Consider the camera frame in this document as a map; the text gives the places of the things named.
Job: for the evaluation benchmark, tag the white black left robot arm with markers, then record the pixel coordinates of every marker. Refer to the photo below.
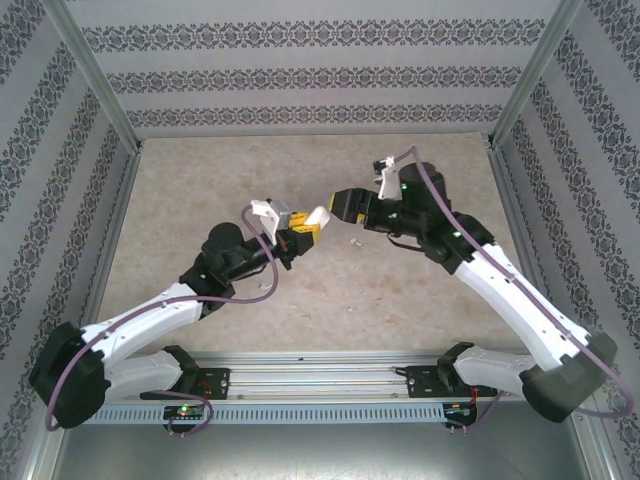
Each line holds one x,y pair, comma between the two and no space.
150,312

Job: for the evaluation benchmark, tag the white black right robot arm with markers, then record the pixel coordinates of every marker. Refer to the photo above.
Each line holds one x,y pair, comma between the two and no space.
510,290

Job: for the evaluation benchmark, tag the small green circuit board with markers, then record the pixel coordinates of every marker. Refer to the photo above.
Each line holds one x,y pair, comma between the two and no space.
459,409
185,412

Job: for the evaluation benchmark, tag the grey sheet metal panel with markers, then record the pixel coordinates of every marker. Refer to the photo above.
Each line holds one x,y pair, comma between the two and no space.
320,455

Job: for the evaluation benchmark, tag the aluminium table side rail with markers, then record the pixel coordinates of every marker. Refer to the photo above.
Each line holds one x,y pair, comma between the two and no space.
111,235
520,225

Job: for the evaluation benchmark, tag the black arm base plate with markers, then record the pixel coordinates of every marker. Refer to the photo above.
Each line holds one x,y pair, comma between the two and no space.
420,382
217,382

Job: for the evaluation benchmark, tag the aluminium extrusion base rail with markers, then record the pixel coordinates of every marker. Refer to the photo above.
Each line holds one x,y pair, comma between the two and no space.
320,372

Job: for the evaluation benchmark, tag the aluminium frame post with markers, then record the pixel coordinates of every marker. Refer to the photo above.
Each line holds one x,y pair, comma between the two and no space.
535,70
95,75

